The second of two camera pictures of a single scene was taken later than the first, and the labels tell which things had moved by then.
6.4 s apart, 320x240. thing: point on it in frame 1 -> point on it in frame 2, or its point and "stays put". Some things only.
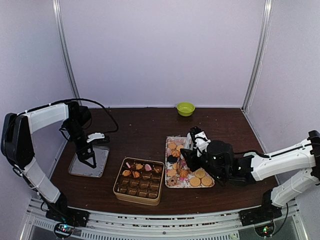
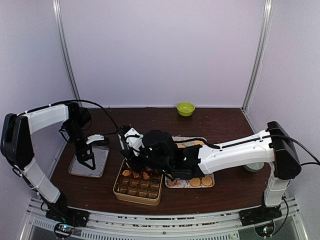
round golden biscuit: (195, 181) stays put
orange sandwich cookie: (136, 174) stays put
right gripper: (190, 160) -> (136, 167)
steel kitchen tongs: (189, 145) -> (124, 144)
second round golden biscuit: (206, 181) stays put
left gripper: (86, 154) stays put
